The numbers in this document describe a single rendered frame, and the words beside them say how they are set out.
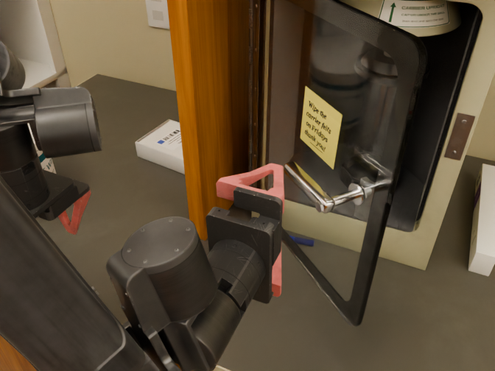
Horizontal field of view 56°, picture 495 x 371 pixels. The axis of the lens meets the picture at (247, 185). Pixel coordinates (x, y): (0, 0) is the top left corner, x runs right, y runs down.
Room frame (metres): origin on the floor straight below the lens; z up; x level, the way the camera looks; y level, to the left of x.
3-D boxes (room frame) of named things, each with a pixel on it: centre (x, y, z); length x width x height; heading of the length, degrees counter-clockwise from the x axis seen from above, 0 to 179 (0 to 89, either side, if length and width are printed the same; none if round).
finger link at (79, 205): (0.45, 0.25, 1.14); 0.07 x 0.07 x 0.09; 65
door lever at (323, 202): (0.43, -0.09, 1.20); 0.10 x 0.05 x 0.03; 27
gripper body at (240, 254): (0.29, 0.02, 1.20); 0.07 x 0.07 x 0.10; 66
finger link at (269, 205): (0.36, -0.01, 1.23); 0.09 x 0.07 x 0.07; 156
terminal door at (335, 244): (0.51, -0.08, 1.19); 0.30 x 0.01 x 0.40; 27
